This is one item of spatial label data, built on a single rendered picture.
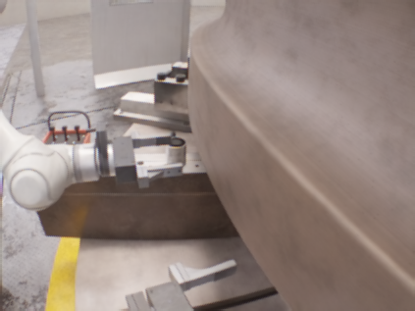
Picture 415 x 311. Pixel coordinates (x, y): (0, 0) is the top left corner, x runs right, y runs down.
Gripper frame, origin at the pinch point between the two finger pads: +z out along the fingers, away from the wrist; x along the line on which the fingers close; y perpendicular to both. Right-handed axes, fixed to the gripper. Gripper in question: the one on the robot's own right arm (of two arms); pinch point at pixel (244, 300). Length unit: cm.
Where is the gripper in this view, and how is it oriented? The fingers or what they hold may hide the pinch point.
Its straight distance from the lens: 48.2
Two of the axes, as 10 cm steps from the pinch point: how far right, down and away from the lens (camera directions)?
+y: -0.6, 8.4, 5.4
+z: 9.0, -1.9, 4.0
